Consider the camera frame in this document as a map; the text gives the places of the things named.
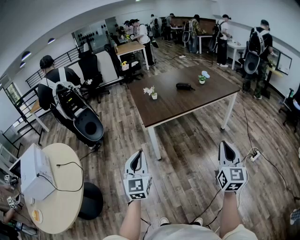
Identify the yellow standing desk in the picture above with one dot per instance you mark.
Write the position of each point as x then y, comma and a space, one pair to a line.
277, 72

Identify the white cloth bundle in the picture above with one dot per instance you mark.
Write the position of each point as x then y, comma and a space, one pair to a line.
125, 68

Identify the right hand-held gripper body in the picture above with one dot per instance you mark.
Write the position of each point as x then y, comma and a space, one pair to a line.
232, 178

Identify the person's left shoe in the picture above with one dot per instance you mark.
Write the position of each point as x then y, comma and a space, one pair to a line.
164, 221

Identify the white box device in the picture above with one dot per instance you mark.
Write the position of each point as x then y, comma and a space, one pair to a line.
35, 178

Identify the black framed panel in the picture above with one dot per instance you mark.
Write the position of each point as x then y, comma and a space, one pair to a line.
284, 62

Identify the person's right shoe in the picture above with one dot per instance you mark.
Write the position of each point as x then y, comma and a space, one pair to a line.
198, 221

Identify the person's left forearm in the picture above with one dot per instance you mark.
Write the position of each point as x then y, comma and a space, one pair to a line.
131, 218

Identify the small orange and white dish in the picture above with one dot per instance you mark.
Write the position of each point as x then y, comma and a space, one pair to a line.
37, 215

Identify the green potted plant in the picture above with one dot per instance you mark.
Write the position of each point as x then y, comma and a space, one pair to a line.
202, 80

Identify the dome wall lamp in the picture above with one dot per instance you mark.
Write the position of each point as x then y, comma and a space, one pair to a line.
22, 64
51, 41
26, 55

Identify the round beige pedestal table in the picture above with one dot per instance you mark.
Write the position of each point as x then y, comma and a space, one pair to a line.
61, 199

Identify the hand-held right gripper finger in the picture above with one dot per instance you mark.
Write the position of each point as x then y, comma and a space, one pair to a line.
237, 161
221, 161

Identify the small wooden desk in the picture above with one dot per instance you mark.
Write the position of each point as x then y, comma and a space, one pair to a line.
35, 107

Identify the black office chair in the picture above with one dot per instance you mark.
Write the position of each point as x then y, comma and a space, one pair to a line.
90, 68
293, 110
131, 68

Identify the white flower potted plant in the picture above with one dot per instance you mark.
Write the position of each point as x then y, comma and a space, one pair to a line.
154, 95

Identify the brown wooden wall counter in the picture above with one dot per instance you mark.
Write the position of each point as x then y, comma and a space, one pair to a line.
206, 22

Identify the person's beige shirt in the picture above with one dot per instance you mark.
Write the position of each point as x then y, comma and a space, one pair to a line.
182, 233

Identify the person's right forearm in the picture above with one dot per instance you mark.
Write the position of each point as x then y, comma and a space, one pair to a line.
230, 211

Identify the yellow sunflower toy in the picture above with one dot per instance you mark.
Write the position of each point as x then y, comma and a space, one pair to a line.
123, 63

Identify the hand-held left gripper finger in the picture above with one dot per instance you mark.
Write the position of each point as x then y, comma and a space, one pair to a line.
127, 167
145, 168

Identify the small white flower ornament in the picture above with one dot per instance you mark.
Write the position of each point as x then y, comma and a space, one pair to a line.
88, 82

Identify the spare hand-held gripper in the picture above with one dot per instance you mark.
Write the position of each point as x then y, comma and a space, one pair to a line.
12, 202
9, 179

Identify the light wooden desk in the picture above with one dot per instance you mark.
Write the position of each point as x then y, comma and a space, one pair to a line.
130, 47

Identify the small white handheld fan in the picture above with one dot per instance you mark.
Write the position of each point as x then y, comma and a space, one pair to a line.
206, 74

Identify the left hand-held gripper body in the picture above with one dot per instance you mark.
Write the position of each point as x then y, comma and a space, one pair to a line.
137, 187

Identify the white desk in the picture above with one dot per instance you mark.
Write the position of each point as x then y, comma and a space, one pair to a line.
235, 47
205, 36

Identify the black metal railing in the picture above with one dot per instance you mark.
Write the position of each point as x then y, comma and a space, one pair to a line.
68, 57

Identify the black pouch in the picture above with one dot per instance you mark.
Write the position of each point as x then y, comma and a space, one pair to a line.
184, 86

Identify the person's shoe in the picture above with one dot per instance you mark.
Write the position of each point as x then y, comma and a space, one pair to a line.
294, 216
164, 221
198, 221

